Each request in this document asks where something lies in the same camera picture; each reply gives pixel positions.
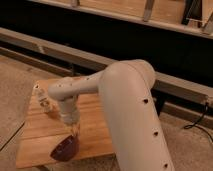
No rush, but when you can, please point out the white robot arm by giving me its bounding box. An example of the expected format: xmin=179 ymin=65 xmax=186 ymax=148
xmin=48 ymin=60 xmax=175 ymax=171

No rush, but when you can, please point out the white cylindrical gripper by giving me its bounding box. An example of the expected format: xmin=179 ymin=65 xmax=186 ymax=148
xmin=58 ymin=98 xmax=81 ymax=136

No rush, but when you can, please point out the dark purple ceramic bowl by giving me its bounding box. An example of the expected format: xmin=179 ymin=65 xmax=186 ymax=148
xmin=50 ymin=135 xmax=79 ymax=162

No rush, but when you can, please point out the black cable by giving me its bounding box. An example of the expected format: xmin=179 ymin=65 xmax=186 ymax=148
xmin=182 ymin=101 xmax=213 ymax=141

